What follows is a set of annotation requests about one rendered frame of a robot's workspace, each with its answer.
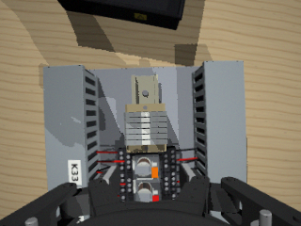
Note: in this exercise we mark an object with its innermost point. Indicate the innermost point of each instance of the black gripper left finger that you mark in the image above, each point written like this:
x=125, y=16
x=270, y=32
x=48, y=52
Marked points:
x=73, y=203

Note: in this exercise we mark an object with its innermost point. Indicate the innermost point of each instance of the black parts tray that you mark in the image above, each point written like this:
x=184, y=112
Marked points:
x=168, y=15

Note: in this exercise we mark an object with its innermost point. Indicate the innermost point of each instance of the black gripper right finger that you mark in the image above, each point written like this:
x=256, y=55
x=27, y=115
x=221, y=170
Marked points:
x=258, y=208

